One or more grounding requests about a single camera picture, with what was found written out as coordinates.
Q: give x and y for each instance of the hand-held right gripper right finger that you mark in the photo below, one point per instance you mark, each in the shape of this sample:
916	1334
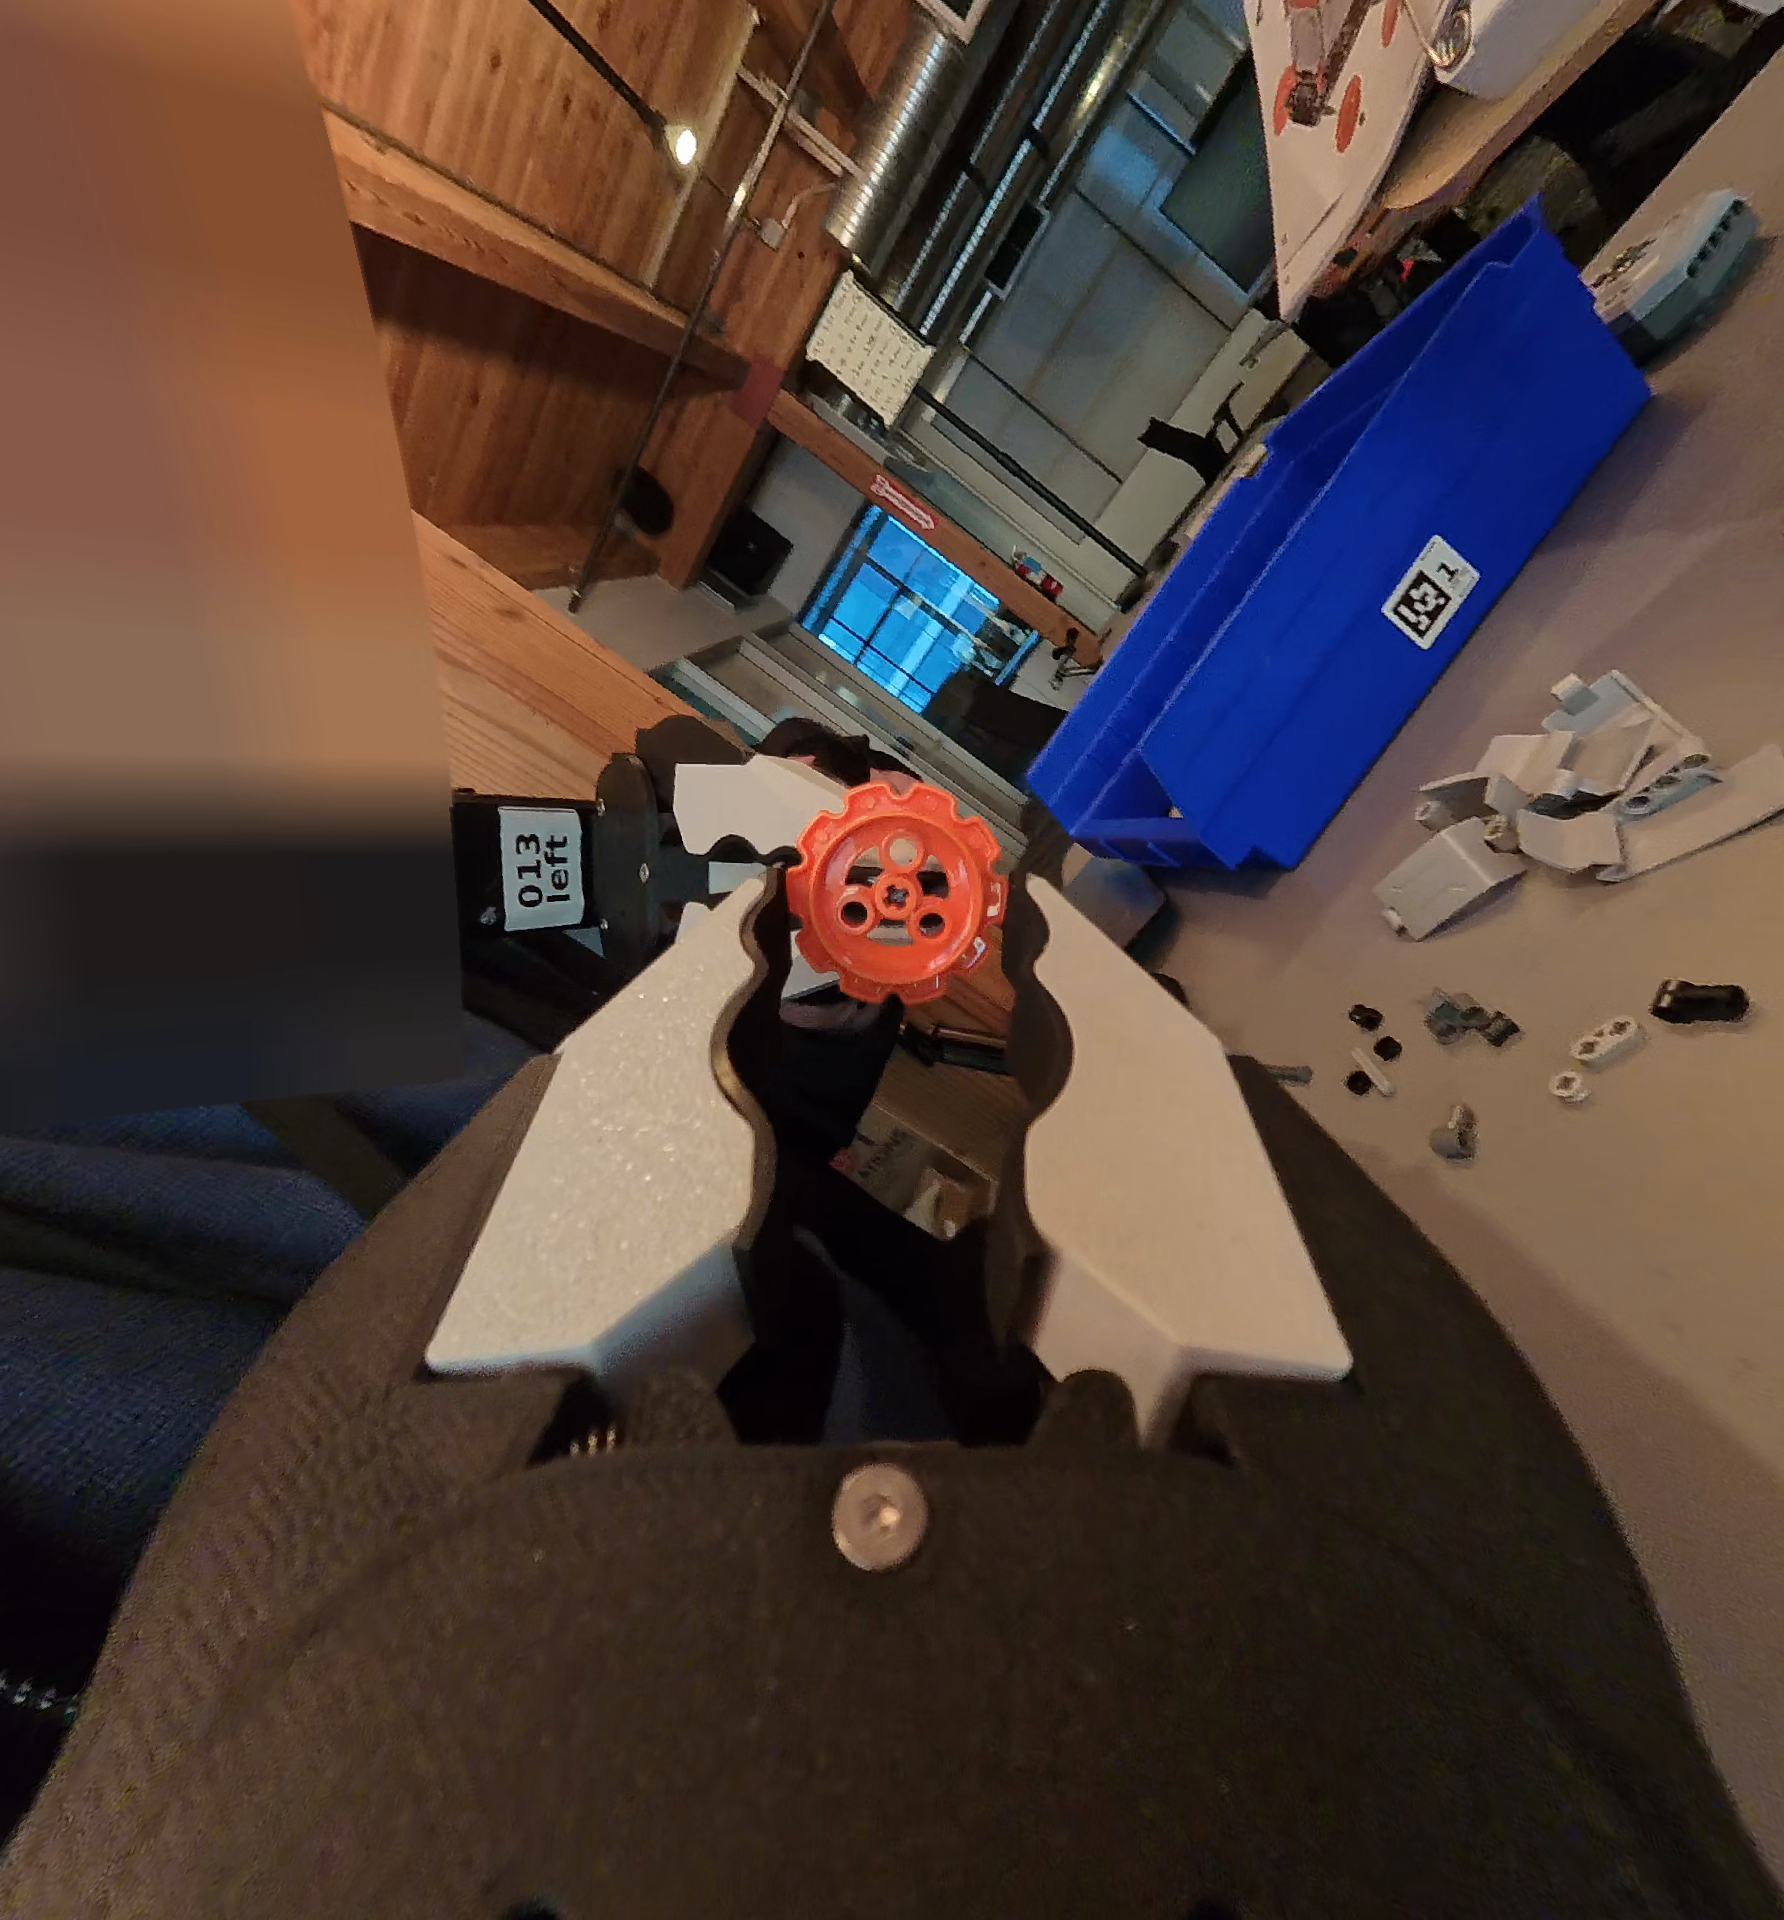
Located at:
1178	1201

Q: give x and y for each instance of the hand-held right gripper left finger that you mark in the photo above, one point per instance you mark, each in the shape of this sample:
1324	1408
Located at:
592	1201

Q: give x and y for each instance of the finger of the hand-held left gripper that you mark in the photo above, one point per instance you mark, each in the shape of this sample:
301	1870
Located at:
729	810

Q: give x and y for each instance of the small orange gear wheel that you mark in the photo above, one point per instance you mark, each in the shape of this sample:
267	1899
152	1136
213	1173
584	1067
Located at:
893	887

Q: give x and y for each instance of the scattered small connector pins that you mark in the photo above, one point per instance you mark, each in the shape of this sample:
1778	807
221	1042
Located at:
1464	1025

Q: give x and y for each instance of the person's blue sweater torso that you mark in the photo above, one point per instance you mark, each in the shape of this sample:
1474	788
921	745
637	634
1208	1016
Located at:
113	1320

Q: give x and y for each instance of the cluster of grey panel pieces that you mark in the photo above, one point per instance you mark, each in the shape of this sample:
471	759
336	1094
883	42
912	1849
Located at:
1569	803

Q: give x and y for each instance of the blue storage bin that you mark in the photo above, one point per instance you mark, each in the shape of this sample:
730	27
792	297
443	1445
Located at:
1343	571

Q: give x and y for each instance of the open instruction booklet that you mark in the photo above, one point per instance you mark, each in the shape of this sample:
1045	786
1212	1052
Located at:
1343	91

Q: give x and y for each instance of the small grey device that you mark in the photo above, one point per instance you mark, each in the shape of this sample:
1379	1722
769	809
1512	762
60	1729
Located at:
1673	266

